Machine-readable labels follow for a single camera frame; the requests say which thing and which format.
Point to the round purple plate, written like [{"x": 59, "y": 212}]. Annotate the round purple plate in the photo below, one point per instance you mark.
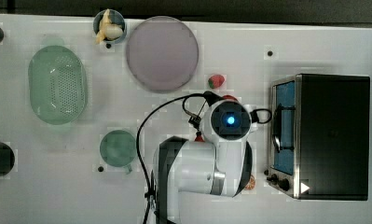
[{"x": 162, "y": 53}]

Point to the red ketchup bottle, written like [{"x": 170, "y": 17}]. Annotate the red ketchup bottle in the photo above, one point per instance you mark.
[{"x": 197, "y": 120}]

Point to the small blue-grey bowl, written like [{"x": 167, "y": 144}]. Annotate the small blue-grey bowl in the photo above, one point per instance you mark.
[{"x": 116, "y": 18}]

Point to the green perforated colander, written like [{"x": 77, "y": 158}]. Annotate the green perforated colander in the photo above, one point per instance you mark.
[{"x": 57, "y": 83}]

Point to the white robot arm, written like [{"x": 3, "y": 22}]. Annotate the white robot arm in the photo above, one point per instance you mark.
[{"x": 221, "y": 164}]

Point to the green mug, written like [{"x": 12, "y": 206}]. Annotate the green mug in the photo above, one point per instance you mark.
[{"x": 118, "y": 149}]

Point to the yellow toy banana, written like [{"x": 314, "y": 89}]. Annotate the yellow toy banana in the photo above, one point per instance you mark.
[{"x": 107, "y": 29}]

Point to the red toy strawberry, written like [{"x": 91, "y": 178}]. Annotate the red toy strawberry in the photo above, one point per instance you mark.
[{"x": 216, "y": 81}]

